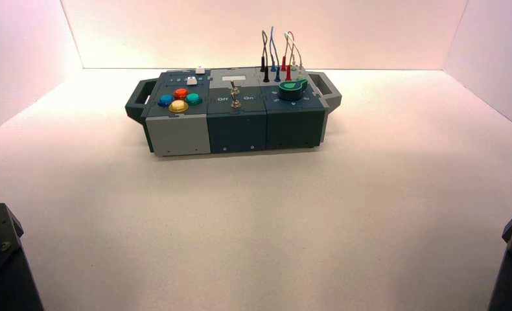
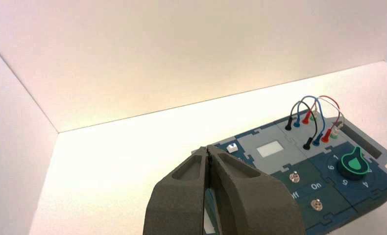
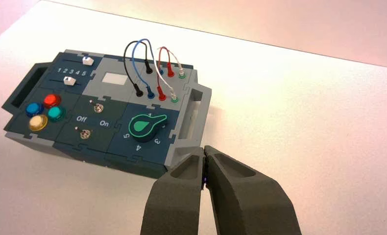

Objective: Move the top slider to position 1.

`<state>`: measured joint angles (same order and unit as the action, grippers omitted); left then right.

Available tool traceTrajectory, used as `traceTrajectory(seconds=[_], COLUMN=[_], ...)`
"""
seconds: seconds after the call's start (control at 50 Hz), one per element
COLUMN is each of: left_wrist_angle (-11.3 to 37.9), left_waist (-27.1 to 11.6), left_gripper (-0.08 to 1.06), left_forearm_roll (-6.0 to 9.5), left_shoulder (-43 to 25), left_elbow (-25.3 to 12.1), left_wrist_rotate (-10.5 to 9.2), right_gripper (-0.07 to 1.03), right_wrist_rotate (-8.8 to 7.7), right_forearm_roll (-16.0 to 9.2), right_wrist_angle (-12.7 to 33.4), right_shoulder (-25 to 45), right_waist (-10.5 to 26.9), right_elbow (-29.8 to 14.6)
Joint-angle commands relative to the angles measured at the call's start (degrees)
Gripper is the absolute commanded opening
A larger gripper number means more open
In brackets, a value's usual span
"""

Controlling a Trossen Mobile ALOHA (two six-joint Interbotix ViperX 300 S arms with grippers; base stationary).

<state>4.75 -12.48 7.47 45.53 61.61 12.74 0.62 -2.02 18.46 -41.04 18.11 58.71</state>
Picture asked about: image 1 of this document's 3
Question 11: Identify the black jumper wire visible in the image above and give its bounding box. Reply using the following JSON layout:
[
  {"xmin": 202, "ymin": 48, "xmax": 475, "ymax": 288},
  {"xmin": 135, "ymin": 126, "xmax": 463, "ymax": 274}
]
[{"xmin": 260, "ymin": 30, "xmax": 270, "ymax": 83}]

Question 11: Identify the red jumper wire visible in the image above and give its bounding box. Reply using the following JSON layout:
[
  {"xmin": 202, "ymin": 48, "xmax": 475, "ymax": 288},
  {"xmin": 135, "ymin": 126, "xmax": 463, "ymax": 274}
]
[{"xmin": 280, "ymin": 31, "xmax": 296, "ymax": 82}]

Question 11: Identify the white jumper wire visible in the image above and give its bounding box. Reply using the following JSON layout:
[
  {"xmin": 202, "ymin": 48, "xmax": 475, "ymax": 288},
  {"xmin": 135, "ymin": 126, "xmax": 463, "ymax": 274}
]
[{"xmin": 284, "ymin": 33, "xmax": 307, "ymax": 81}]

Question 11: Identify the green rotary knob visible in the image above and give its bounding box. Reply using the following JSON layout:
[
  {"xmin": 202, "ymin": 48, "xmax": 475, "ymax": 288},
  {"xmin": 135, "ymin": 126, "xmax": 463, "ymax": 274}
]
[{"xmin": 277, "ymin": 78, "xmax": 309, "ymax": 102}]

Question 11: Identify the grey and teal control box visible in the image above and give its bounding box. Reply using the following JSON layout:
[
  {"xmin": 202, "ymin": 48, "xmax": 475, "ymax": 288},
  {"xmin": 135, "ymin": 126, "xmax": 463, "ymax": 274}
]
[{"xmin": 124, "ymin": 66, "xmax": 343, "ymax": 157}]

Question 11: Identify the blue jumper wire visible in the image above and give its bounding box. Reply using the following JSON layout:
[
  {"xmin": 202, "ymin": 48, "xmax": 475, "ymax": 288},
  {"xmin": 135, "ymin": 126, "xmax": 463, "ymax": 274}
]
[{"xmin": 269, "ymin": 26, "xmax": 282, "ymax": 83}]

